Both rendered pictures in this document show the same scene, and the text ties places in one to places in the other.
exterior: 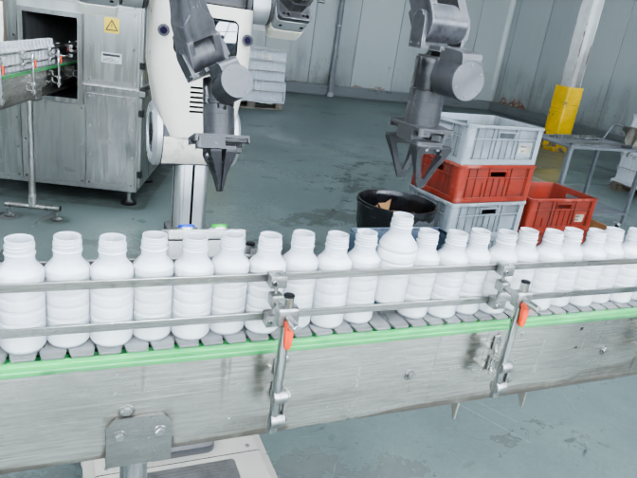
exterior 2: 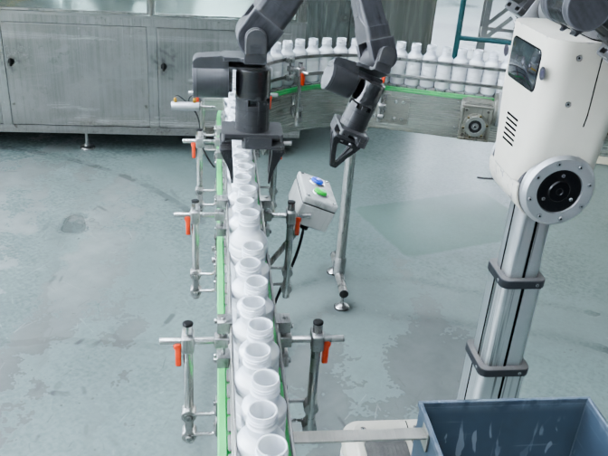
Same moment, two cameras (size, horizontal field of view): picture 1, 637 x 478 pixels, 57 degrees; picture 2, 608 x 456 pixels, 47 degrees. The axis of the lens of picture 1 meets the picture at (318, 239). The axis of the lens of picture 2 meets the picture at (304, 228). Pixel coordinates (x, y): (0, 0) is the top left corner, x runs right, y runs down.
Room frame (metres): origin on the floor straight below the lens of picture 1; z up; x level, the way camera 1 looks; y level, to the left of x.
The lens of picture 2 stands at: (1.39, -1.19, 1.75)
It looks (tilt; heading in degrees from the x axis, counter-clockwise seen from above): 27 degrees down; 107
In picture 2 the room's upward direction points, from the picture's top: 4 degrees clockwise
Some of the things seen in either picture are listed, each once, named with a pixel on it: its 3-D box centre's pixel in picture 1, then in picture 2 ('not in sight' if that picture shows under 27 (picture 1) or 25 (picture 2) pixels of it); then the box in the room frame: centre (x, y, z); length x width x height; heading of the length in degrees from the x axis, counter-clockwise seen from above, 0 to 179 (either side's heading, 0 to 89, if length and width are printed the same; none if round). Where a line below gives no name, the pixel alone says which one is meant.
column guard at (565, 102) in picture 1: (560, 119); not in sight; (10.48, -3.91, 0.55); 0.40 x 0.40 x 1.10; 25
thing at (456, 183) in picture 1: (472, 174); not in sight; (3.47, -0.86, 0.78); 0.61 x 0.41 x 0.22; 122
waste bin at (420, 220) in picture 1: (387, 253); not in sight; (3.13, -0.40, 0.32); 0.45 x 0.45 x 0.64
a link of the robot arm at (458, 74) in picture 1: (451, 55); (228, 61); (0.93, -0.16, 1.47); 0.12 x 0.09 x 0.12; 26
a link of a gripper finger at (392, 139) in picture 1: (409, 152); (261, 156); (0.98, -0.13, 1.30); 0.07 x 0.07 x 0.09; 25
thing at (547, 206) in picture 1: (539, 205); not in sight; (3.85, -1.45, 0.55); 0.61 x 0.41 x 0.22; 118
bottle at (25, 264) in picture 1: (21, 293); not in sight; (0.71, 0.40, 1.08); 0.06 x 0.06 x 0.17
